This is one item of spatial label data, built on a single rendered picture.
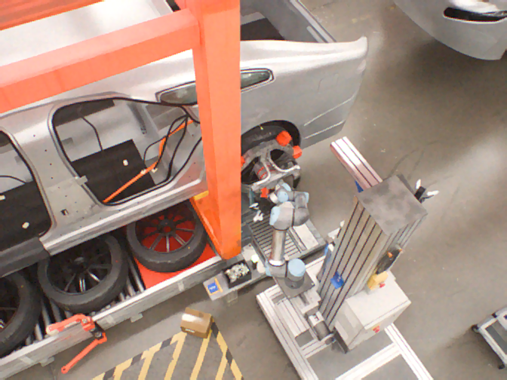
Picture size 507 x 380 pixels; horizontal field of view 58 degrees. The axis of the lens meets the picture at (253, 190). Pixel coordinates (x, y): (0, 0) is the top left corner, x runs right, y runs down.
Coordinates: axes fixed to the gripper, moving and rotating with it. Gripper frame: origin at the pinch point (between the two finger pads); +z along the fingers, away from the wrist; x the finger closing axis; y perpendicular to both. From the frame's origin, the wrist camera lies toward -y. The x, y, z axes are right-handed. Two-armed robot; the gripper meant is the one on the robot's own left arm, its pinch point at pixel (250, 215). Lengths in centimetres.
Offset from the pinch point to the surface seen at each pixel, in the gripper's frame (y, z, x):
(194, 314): 33, 93, -13
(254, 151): -16.9, -30.2, 34.5
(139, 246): -25, 90, 29
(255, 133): -24, -39, 42
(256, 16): -18, -96, 210
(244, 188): 10.1, 0.3, 42.0
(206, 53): -141, -70, -68
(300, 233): 91, 0, 39
